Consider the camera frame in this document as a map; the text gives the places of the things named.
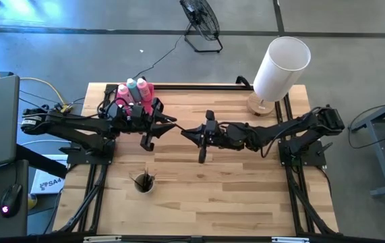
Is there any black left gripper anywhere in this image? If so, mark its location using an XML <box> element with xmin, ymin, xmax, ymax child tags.
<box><xmin>129</xmin><ymin>97</ymin><xmax>178</xmax><ymax>152</ymax></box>

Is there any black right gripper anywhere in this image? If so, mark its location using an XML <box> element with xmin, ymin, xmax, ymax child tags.
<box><xmin>181</xmin><ymin>109</ymin><xmax>247</xmax><ymax>165</ymax></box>

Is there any paintbrush silver ferrule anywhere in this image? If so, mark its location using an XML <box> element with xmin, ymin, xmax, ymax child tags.
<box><xmin>168</xmin><ymin>117</ymin><xmax>188</xmax><ymax>132</ymax></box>

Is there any large pink paint bottle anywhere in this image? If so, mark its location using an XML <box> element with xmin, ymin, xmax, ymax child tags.
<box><xmin>117</xmin><ymin>83</ymin><xmax>133</xmax><ymax>106</ymax></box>
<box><xmin>136</xmin><ymin>77</ymin><xmax>153</xmax><ymax>102</ymax></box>

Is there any large teal paint bottle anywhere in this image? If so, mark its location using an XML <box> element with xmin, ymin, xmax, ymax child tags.
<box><xmin>126</xmin><ymin>77</ymin><xmax>142</xmax><ymax>103</ymax></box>

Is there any pink plastic tray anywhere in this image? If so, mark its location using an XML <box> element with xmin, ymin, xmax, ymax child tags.
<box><xmin>113</xmin><ymin>83</ymin><xmax>155</xmax><ymax>117</ymax></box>

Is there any white ribbed cup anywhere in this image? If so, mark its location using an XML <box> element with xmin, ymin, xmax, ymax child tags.
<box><xmin>134</xmin><ymin>172</ymin><xmax>156</xmax><ymax>195</ymax></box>

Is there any table lamp white shade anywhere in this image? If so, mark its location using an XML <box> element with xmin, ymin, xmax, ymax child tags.
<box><xmin>245</xmin><ymin>36</ymin><xmax>312</xmax><ymax>117</ymax></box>

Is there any black floor fan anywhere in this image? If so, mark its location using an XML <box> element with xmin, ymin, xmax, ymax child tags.
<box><xmin>179</xmin><ymin>0</ymin><xmax>224</xmax><ymax>54</ymax></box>

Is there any black desk beam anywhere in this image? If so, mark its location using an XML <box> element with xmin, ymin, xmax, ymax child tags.
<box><xmin>16</xmin><ymin>143</ymin><xmax>68</xmax><ymax>179</ymax></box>

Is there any white cardboard box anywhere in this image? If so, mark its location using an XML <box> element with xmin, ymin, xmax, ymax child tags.
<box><xmin>30</xmin><ymin>167</ymin><xmax>67</xmax><ymax>196</ymax></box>

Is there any black computer mouse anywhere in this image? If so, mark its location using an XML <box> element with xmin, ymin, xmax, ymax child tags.
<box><xmin>0</xmin><ymin>183</ymin><xmax>24</xmax><ymax>219</ymax></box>

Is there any dark grey desk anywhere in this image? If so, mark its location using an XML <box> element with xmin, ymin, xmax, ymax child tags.
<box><xmin>0</xmin><ymin>159</ymin><xmax>30</xmax><ymax>239</ymax></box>

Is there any black fan cable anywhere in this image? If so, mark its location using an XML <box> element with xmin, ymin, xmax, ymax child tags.
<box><xmin>131</xmin><ymin>22</ymin><xmax>193</xmax><ymax>80</ymax></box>

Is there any yellow cable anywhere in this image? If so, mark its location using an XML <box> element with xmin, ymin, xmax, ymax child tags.
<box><xmin>19</xmin><ymin>76</ymin><xmax>65</xmax><ymax>106</ymax></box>

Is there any white cable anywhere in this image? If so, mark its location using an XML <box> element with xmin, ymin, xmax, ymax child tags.
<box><xmin>20</xmin><ymin>138</ymin><xmax>65</xmax><ymax>146</ymax></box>

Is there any silver frame bracket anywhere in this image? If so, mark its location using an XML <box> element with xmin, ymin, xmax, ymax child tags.
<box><xmin>83</xmin><ymin>235</ymin><xmax>123</xmax><ymax>243</ymax></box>
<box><xmin>271</xmin><ymin>236</ymin><xmax>310</xmax><ymax>243</ymax></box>

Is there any blue-grey metal desk frame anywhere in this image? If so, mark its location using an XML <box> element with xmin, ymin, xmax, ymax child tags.
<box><xmin>349</xmin><ymin>92</ymin><xmax>385</xmax><ymax>198</ymax></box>

